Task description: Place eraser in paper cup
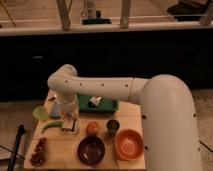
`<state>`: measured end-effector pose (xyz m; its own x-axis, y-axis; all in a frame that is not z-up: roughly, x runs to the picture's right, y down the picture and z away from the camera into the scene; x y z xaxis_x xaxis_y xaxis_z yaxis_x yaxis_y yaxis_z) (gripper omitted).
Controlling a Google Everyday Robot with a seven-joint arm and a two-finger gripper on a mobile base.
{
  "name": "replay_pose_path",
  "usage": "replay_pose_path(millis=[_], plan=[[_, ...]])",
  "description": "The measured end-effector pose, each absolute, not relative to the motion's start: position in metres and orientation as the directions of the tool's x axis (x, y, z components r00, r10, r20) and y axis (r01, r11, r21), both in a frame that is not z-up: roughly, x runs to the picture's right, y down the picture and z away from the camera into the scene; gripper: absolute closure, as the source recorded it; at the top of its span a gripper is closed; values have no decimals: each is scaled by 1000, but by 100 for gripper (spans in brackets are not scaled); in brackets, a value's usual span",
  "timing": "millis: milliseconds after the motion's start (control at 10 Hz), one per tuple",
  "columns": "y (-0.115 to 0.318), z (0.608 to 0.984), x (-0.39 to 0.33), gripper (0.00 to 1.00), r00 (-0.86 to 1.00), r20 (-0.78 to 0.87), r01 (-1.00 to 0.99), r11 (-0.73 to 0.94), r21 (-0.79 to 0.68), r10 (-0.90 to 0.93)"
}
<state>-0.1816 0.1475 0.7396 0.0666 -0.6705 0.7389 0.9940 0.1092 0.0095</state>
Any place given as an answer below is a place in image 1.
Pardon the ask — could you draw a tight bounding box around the white bottle on green base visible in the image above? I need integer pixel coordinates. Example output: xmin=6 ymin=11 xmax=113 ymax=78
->
xmin=81 ymin=0 xmax=111 ymax=25

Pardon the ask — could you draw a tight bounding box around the orange bowl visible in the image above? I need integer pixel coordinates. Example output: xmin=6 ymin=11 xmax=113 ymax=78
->
xmin=114 ymin=129 xmax=144 ymax=161

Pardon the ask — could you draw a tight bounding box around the black cable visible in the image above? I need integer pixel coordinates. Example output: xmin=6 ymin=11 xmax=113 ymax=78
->
xmin=199 ymin=139 xmax=213 ymax=154

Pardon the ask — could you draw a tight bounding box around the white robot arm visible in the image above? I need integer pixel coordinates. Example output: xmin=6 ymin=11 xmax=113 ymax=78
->
xmin=47 ymin=64 xmax=203 ymax=171

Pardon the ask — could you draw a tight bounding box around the light green plastic cup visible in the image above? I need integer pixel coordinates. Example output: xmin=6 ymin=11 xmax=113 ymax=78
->
xmin=33 ymin=106 xmax=48 ymax=121

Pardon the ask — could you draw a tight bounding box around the orange fruit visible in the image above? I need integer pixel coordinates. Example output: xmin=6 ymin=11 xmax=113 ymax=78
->
xmin=86 ymin=121 xmax=99 ymax=135

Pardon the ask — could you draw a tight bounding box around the green plastic tray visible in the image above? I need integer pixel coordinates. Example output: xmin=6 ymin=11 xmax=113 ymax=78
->
xmin=78 ymin=94 xmax=119 ymax=114

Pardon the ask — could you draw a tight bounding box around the white dish brush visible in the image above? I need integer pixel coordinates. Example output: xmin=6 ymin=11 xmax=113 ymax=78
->
xmin=88 ymin=96 xmax=102 ymax=108

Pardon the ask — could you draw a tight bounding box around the brown grape bunch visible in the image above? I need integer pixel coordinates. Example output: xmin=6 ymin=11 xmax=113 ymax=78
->
xmin=30 ymin=137 xmax=47 ymax=167

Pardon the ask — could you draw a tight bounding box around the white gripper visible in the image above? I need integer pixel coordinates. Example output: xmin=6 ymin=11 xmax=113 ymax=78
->
xmin=61 ymin=102 xmax=79 ymax=120

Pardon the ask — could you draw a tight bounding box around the white paper cup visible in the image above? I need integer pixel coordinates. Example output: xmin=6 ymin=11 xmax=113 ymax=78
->
xmin=61 ymin=120 xmax=80 ymax=135

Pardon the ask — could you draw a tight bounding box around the black pole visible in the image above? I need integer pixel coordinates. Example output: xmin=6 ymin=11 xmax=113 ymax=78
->
xmin=7 ymin=125 xmax=25 ymax=171

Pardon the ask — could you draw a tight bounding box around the dark purple bowl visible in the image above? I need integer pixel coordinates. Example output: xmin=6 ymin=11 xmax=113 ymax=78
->
xmin=77 ymin=136 xmax=105 ymax=166

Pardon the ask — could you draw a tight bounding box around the small metal cup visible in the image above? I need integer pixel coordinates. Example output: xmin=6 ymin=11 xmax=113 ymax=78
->
xmin=106 ymin=119 xmax=120 ymax=136

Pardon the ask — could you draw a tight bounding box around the blue sponge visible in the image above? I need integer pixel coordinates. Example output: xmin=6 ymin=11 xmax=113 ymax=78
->
xmin=50 ymin=101 xmax=61 ymax=119

